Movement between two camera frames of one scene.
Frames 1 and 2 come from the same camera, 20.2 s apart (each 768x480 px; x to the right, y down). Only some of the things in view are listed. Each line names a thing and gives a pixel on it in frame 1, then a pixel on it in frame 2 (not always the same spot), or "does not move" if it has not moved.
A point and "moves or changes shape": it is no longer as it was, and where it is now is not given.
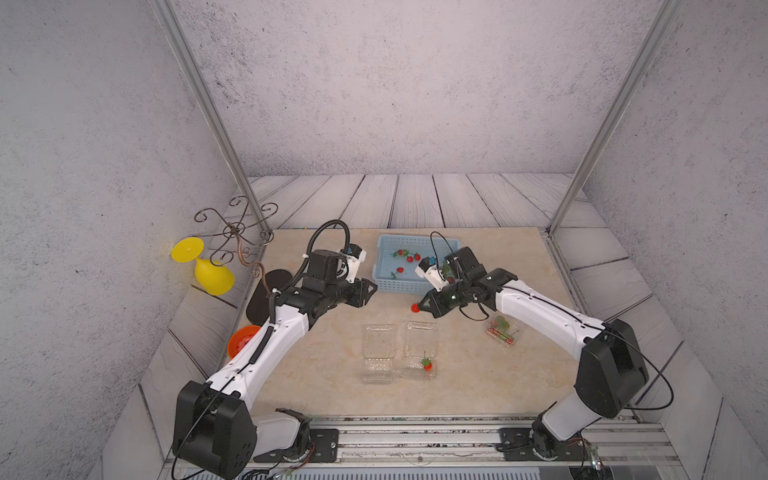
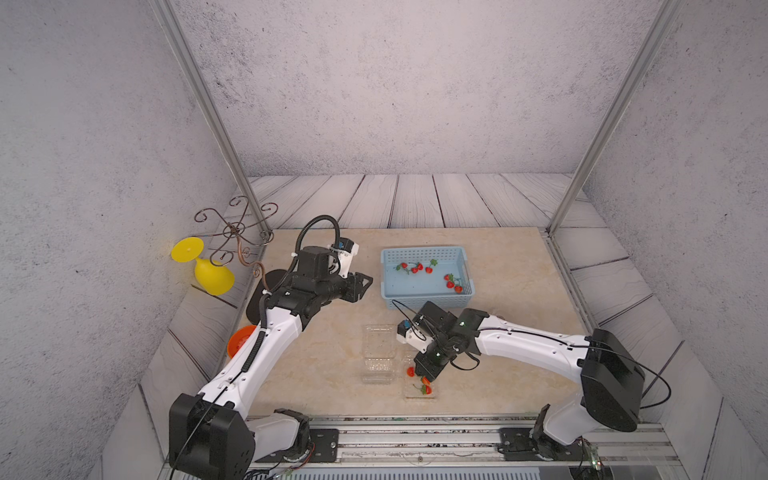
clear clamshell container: (419, 350) moves or changes shape
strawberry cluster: (410, 257) → (418, 267)
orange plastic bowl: (239, 337) does not move
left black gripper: (362, 299) does not move
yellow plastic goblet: (213, 279) does not move
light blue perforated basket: (398, 257) moves or changes shape
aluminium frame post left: (198, 78) does not move
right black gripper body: (453, 296) → (434, 357)
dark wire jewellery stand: (241, 215) does not move
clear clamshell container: (379, 345) does not move
